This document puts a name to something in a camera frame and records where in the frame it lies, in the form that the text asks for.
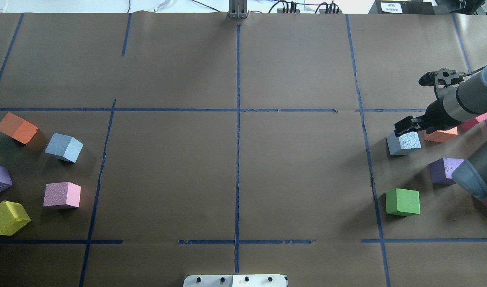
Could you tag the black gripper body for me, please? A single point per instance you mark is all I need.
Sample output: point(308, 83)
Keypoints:
point(434, 113)

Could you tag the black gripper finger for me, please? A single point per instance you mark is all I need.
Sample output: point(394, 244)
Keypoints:
point(401, 129)
point(412, 120)

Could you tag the light blue block group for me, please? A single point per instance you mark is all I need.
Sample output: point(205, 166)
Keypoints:
point(403, 145)
point(64, 147)

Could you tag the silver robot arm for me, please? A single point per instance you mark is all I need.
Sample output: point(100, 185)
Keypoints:
point(460, 98)

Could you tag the orange foam block right group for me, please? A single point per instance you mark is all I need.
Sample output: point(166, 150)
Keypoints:
point(441, 135)

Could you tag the orange foam block group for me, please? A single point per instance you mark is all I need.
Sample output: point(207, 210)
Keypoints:
point(441, 135)
point(17, 128)

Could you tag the crimson foam block far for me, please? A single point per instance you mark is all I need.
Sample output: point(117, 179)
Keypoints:
point(473, 122)

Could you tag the purple foam block right group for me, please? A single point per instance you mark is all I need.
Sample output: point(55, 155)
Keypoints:
point(441, 170)

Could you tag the green foam block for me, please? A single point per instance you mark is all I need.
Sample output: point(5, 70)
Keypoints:
point(402, 202)

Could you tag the black power box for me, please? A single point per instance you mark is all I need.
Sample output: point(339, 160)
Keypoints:
point(401, 7)

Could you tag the pink foam block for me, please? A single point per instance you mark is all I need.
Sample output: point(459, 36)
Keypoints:
point(62, 195)

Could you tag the orange foam block left group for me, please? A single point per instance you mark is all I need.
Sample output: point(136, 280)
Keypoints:
point(17, 128)

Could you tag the yellow foam block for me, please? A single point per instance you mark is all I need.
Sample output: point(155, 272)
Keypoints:
point(13, 217)

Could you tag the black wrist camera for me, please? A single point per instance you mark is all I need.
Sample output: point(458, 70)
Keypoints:
point(443, 77)

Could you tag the aluminium frame post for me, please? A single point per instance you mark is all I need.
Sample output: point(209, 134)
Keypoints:
point(237, 9)

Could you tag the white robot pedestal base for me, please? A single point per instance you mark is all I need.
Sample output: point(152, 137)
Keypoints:
point(236, 280)

